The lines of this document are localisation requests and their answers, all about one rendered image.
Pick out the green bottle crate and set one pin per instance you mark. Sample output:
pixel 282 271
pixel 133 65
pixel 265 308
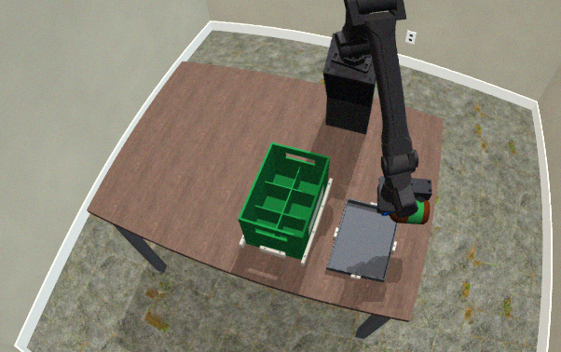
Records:
pixel 284 192

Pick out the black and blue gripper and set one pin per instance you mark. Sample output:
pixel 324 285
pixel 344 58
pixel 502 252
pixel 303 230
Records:
pixel 384 197

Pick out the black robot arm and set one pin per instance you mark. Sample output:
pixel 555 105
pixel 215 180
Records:
pixel 399 160

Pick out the green and brown bottle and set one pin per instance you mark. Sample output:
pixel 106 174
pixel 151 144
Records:
pixel 420 217

